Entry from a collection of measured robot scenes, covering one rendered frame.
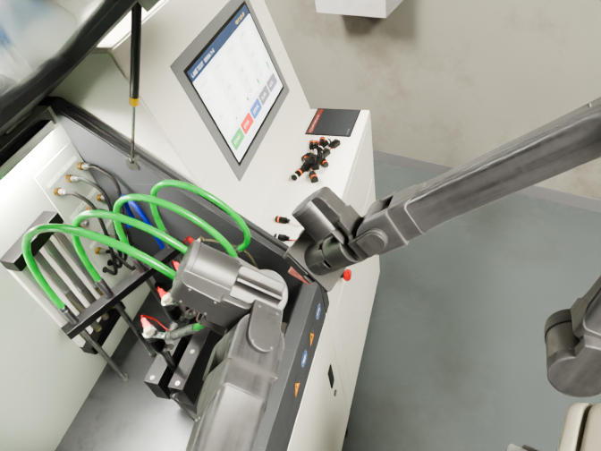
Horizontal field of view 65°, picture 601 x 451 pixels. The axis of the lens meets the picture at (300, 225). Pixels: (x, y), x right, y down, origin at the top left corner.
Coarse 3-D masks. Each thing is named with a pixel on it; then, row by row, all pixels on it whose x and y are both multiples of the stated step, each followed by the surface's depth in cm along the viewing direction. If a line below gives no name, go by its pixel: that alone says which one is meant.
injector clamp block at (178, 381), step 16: (192, 320) 116; (192, 336) 111; (208, 336) 112; (176, 352) 110; (192, 352) 108; (208, 352) 112; (160, 368) 107; (192, 368) 106; (160, 384) 105; (176, 384) 103; (192, 384) 106; (192, 400) 107
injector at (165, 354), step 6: (156, 330) 97; (144, 336) 97; (150, 336) 96; (150, 342) 97; (156, 342) 98; (162, 342) 100; (156, 348) 99; (162, 348) 100; (168, 348) 99; (162, 354) 102; (168, 354) 103; (168, 360) 104; (168, 366) 106; (174, 366) 106
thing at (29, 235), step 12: (36, 228) 78; (48, 228) 77; (60, 228) 76; (72, 228) 76; (84, 228) 76; (24, 240) 82; (96, 240) 75; (108, 240) 75; (24, 252) 85; (132, 252) 75; (36, 264) 90; (156, 264) 76; (36, 276) 92; (168, 276) 77; (48, 288) 95; (60, 300) 99
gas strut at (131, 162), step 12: (132, 12) 81; (132, 24) 83; (132, 36) 84; (132, 48) 86; (132, 60) 88; (132, 72) 90; (132, 84) 92; (132, 96) 94; (132, 108) 97; (132, 120) 99; (132, 132) 101; (132, 144) 104; (132, 156) 106; (132, 168) 109
